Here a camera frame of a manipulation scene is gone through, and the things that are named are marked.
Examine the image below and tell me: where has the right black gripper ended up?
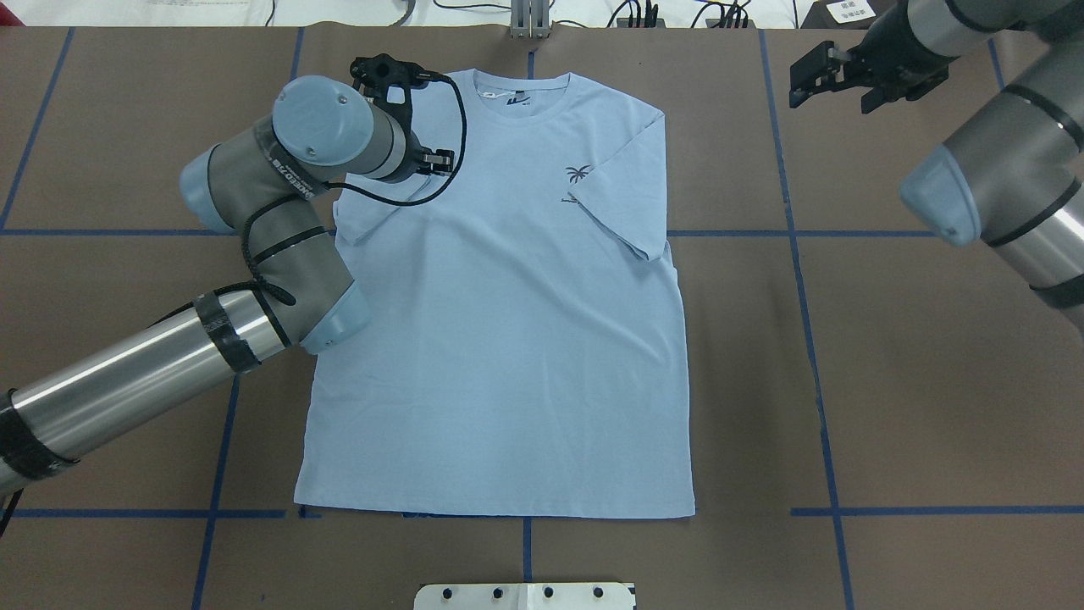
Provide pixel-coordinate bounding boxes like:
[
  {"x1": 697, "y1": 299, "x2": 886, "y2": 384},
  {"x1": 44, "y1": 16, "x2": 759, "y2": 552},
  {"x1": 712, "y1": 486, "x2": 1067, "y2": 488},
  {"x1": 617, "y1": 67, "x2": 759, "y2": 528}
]
[{"x1": 789, "y1": 8, "x2": 949, "y2": 114}]

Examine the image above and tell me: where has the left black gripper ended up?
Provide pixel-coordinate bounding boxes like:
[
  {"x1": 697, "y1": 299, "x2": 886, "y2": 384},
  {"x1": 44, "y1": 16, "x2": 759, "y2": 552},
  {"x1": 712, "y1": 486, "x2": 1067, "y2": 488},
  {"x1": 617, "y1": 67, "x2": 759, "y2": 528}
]
[{"x1": 398, "y1": 144, "x2": 456, "y2": 180}]

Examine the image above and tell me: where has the light blue t-shirt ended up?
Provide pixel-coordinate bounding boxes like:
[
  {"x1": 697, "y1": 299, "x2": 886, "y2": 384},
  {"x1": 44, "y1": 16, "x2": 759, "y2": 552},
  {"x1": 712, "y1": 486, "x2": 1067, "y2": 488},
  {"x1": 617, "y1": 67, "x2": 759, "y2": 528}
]
[{"x1": 293, "y1": 69, "x2": 696, "y2": 519}]

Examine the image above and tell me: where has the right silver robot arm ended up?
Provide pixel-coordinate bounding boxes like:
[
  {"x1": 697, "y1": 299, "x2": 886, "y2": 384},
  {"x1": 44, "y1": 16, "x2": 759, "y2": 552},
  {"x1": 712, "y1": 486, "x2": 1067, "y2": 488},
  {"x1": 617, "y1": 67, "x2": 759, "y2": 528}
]
[{"x1": 789, "y1": 1, "x2": 1083, "y2": 328}]

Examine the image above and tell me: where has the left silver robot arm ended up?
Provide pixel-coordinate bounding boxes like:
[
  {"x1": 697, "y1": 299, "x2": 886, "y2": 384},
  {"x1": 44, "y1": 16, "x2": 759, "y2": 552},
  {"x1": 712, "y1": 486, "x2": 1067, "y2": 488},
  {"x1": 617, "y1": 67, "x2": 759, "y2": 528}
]
[{"x1": 3, "y1": 57, "x2": 462, "y2": 498}]

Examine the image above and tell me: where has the black power adapter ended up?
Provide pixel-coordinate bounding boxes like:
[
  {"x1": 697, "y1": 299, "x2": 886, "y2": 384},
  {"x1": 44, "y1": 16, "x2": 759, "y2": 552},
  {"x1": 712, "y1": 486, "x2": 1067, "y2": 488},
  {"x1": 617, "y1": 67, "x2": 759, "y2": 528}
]
[{"x1": 799, "y1": 1, "x2": 896, "y2": 30}]

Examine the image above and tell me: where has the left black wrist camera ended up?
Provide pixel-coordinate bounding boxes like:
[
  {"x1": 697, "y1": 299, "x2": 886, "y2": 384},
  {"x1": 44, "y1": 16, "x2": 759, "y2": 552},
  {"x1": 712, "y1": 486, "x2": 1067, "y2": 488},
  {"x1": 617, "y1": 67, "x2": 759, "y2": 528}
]
[{"x1": 349, "y1": 53, "x2": 452, "y2": 131}]

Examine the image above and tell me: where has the aluminium frame post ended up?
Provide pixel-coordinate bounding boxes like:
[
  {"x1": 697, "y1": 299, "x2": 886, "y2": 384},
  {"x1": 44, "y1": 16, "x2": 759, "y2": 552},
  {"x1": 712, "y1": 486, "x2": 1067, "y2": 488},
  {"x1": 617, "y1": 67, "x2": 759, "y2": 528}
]
[{"x1": 508, "y1": 0, "x2": 553, "y2": 39}]

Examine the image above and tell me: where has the white pedestal column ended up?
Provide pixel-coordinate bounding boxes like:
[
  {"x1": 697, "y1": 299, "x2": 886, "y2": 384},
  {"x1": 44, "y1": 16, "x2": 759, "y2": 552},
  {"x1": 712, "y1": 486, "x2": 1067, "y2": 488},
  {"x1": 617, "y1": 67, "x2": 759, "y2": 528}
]
[{"x1": 412, "y1": 582, "x2": 638, "y2": 609}]

